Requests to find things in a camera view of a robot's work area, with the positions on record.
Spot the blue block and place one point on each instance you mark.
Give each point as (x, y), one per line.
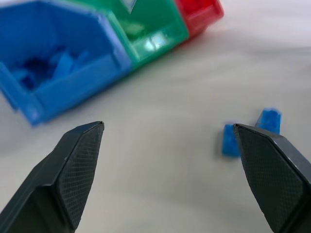
(63, 65)
(269, 120)
(31, 72)
(229, 143)

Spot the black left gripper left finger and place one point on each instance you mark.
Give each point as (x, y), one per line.
(73, 170)

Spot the green plastic bin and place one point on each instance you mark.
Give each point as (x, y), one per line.
(150, 31)

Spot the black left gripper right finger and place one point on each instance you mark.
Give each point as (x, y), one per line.
(269, 174)

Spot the red plastic bin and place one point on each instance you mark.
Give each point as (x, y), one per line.
(198, 14)

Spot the blue plastic bin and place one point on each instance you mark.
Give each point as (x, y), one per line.
(60, 60)

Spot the green block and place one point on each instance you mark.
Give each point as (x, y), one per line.
(132, 28)

